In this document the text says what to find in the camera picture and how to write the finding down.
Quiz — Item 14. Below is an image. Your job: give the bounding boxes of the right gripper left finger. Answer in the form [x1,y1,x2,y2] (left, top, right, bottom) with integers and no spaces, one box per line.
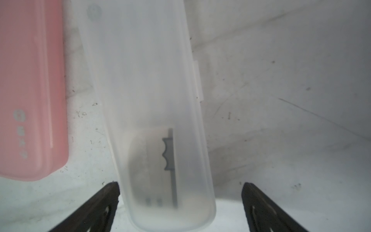
[51,182,120,232]

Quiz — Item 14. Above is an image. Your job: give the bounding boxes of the pink pencil case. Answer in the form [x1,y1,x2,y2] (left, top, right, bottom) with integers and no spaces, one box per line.
[1,1,69,181]

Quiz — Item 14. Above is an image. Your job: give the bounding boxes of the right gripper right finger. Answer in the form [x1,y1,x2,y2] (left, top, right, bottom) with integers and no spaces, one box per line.
[241,182,308,232]

